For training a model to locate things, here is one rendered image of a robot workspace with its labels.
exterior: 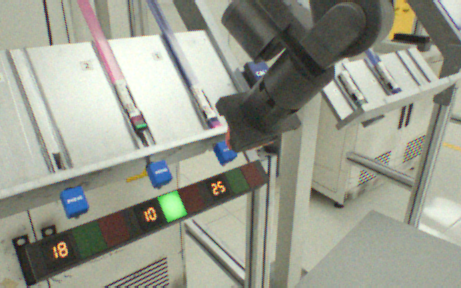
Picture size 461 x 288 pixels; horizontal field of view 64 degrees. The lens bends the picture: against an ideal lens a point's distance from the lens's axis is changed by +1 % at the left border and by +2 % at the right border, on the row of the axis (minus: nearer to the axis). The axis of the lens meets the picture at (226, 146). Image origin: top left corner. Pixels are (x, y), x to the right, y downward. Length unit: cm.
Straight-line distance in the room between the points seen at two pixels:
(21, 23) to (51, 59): 185
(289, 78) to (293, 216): 70
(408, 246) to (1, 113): 55
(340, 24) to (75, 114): 35
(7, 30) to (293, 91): 213
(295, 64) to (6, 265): 72
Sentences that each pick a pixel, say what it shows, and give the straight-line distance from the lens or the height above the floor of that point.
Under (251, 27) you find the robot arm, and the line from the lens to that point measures 39.
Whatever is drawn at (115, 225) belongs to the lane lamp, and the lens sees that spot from 48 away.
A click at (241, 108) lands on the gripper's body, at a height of 79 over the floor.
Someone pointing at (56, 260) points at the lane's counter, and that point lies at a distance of 46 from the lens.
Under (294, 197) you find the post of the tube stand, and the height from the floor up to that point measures 40.
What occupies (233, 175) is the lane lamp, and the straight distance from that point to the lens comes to 55.
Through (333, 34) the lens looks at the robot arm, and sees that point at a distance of 33.
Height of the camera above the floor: 94
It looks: 26 degrees down
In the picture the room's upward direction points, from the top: straight up
